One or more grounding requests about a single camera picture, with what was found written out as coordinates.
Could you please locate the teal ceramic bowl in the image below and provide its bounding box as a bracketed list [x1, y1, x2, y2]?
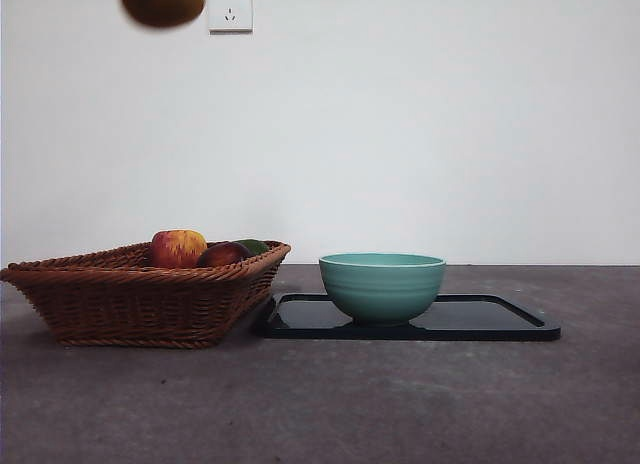
[318, 252, 447, 328]

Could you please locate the brown kiwi fruit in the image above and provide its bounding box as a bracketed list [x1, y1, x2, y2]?
[118, 0, 205, 31]

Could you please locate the green avocado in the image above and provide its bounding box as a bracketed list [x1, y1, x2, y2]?
[234, 238, 270, 258]

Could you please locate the dark red plum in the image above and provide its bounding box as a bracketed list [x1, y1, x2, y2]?
[196, 241, 253, 269]

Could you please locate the red and yellow apple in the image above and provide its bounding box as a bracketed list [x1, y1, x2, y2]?
[149, 228, 209, 270]

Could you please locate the black rectangular tray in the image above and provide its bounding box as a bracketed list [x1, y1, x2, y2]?
[257, 292, 561, 342]

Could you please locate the brown wicker basket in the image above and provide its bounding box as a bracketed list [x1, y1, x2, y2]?
[0, 240, 292, 349]

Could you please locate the white wall socket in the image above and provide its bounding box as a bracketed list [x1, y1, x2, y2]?
[207, 0, 254, 34]

